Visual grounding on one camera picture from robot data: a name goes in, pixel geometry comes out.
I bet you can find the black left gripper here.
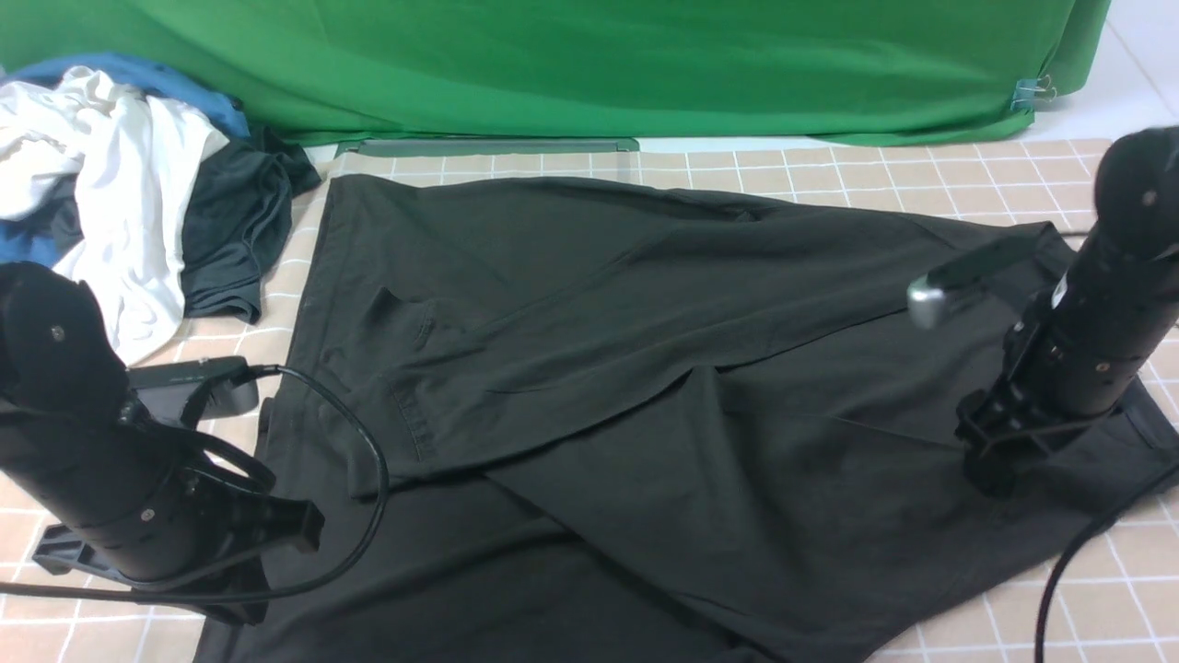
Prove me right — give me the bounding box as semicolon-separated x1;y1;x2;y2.
32;442;325;625

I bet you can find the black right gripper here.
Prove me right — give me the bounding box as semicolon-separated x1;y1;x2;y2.
955;322;1144;498

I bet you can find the dark gray long-sleeved shirt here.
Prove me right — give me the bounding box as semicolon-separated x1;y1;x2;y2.
195;175;1175;662

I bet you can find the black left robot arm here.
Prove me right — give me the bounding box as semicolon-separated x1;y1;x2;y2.
4;262;324;625

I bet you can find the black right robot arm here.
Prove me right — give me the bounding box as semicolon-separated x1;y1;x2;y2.
956;126;1178;498

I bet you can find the dark teal crumpled shirt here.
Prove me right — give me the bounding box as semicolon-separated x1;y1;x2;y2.
32;124;321;324

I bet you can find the white crumpled shirt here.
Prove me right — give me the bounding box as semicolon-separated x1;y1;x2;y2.
1;66;228;365

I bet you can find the beige checkered tablecloth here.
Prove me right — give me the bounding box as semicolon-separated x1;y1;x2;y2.
1;139;1178;662

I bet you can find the metal binder clip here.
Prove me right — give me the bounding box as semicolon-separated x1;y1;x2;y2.
1008;76;1058;111

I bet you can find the blue crumpled garment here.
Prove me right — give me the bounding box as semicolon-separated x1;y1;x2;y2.
4;52;250;267

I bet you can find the green backdrop cloth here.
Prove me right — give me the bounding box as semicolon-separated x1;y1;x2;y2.
2;1;1109;146

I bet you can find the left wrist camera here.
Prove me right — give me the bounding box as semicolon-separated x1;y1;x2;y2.
127;356;261;429

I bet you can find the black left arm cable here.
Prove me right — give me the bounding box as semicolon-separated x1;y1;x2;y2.
0;365;391;609

